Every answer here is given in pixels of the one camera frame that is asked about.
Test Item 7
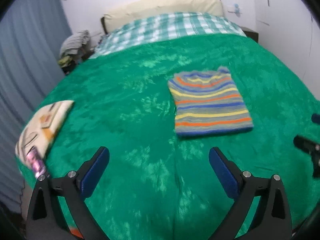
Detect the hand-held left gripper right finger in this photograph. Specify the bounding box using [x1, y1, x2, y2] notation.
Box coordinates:
[208, 147, 292, 240]

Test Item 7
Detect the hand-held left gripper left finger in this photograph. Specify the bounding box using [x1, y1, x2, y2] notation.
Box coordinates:
[26, 146, 110, 240]

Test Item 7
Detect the striped knit sweater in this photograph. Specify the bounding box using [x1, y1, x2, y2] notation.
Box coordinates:
[167, 66, 254, 137]

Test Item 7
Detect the pile of grey striped clothes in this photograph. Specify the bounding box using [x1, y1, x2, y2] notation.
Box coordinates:
[58, 30, 91, 69]

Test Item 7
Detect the green floral blanket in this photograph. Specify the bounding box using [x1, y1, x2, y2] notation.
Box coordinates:
[15, 33, 320, 240]

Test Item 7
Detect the pink packet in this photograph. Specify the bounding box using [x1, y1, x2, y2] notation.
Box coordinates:
[26, 148, 50, 180]

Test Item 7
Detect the orange knit cloth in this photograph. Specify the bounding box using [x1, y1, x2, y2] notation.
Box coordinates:
[69, 226, 82, 238]

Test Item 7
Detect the cream printed cushion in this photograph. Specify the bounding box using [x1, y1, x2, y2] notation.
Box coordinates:
[15, 100, 75, 172]

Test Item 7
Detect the white wardrobe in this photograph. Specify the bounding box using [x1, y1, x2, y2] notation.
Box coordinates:
[250, 0, 320, 94]

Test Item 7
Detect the grey curtain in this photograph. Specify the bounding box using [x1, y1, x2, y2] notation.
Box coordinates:
[0, 0, 73, 214]

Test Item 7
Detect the green checkered bed sheet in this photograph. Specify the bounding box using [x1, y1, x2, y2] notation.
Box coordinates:
[88, 12, 247, 59]

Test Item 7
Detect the blue wall fixture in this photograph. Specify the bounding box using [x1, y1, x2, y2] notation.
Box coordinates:
[227, 3, 243, 17]

